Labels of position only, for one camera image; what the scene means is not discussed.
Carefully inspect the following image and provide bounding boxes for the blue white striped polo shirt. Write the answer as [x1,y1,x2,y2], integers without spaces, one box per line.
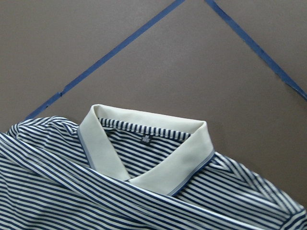
[0,104,307,230]

